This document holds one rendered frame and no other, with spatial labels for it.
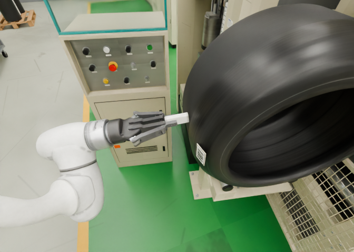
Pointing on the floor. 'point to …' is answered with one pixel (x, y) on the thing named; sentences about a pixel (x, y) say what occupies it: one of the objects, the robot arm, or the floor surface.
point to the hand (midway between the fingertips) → (177, 119)
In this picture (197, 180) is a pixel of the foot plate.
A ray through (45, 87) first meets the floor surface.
